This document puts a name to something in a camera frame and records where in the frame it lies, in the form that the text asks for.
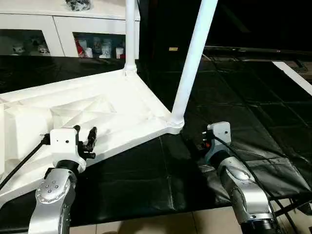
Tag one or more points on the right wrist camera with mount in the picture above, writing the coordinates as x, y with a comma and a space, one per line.
220, 132

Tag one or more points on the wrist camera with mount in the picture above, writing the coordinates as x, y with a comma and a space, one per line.
220, 132
66, 144

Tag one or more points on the black flat bar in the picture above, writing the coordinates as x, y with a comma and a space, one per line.
258, 49

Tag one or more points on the small gold label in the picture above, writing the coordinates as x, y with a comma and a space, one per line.
173, 48

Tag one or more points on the white plastic table leg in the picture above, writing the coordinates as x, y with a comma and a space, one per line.
130, 34
192, 58

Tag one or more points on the red bottle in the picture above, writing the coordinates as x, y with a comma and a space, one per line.
79, 48

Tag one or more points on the white cabinet with glass doors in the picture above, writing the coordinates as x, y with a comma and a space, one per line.
48, 24

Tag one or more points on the black work mat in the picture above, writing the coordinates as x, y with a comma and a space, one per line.
234, 112

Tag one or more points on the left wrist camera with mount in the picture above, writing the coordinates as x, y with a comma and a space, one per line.
66, 144

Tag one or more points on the white board strip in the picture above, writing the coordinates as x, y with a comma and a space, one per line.
295, 75

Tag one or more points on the black metal frame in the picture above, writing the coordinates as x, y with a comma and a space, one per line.
295, 208

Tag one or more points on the white plastic table top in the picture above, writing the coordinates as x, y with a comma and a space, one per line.
97, 107

